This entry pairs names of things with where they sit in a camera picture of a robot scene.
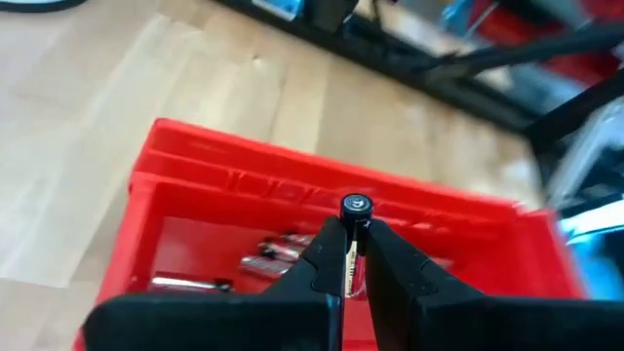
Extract blue grey chair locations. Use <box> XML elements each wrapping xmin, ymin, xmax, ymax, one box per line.
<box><xmin>558</xmin><ymin>204</ymin><xmax>624</xmax><ymax>301</ymax></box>

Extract silver black Energizer battery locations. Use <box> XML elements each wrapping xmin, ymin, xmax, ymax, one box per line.
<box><xmin>256</xmin><ymin>240</ymin><xmax>306</xmax><ymax>262</ymax></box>

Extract silver black AA battery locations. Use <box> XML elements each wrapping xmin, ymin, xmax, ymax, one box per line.
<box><xmin>339</xmin><ymin>193</ymin><xmax>375</xmax><ymax>299</ymax></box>
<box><xmin>238</xmin><ymin>255</ymin><xmax>294</xmax><ymax>280</ymax></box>
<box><xmin>149</xmin><ymin>275</ymin><xmax>234</xmax><ymax>294</ymax></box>

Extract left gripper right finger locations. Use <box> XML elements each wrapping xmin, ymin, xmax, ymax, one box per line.
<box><xmin>364</xmin><ymin>218</ymin><xmax>624</xmax><ymax>351</ymax></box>

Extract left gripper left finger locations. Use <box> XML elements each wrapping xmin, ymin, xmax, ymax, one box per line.
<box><xmin>82</xmin><ymin>216</ymin><xmax>348</xmax><ymax>351</ymax></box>

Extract red plastic bin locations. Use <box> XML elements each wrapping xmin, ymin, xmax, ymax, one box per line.
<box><xmin>72</xmin><ymin>116</ymin><xmax>586</xmax><ymax>351</ymax></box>

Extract red black device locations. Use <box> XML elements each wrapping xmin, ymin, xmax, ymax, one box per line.
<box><xmin>467</xmin><ymin>0</ymin><xmax>624</xmax><ymax>87</ymax></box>

